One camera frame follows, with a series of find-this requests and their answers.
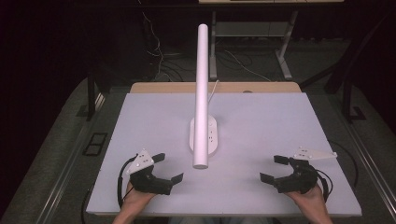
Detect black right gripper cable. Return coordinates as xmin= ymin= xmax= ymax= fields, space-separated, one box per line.
xmin=313 ymin=167 xmax=334 ymax=203

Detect black metal stand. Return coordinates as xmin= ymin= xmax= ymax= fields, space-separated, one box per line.
xmin=340 ymin=71 xmax=368 ymax=124
xmin=76 ymin=69 xmax=106 ymax=122

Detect white table cover board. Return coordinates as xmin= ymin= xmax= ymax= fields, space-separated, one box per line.
xmin=86 ymin=91 xmax=363 ymax=218

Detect person's right hand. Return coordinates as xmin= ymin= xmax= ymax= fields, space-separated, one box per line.
xmin=284 ymin=183 xmax=327 ymax=209

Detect white desk lamp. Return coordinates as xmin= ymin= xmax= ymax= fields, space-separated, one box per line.
xmin=189 ymin=23 xmax=219 ymax=171

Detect black floor socket frame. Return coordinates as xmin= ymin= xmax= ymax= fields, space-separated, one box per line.
xmin=81 ymin=132 xmax=109 ymax=158

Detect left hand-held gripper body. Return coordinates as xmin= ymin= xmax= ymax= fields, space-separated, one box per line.
xmin=125 ymin=147 xmax=175 ymax=197

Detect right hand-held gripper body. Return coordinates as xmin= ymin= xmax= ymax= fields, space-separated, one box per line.
xmin=273 ymin=147 xmax=338 ymax=195

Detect white floor cable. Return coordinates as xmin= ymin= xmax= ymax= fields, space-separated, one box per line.
xmin=223 ymin=49 xmax=273 ymax=83
xmin=139 ymin=0 xmax=166 ymax=77

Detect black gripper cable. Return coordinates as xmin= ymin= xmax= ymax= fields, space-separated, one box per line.
xmin=313 ymin=167 xmax=334 ymax=203
xmin=116 ymin=154 xmax=140 ymax=209

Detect white lamp cable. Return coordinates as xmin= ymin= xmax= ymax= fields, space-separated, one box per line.
xmin=207 ymin=78 xmax=220 ymax=105

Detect metal floor rail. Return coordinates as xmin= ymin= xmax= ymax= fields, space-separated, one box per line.
xmin=33 ymin=122 xmax=106 ymax=224
xmin=340 ymin=122 xmax=396 ymax=216

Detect thin black cable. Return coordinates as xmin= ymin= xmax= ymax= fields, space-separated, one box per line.
xmin=80 ymin=186 xmax=95 ymax=224
xmin=329 ymin=140 xmax=360 ymax=189

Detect person's left hand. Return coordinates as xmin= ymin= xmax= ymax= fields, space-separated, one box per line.
xmin=120 ymin=181 xmax=157 ymax=209

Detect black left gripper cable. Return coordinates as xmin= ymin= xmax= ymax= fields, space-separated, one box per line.
xmin=116 ymin=154 xmax=140 ymax=209

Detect grey metal desk frame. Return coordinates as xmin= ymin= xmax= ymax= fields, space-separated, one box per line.
xmin=208 ymin=10 xmax=299 ymax=81

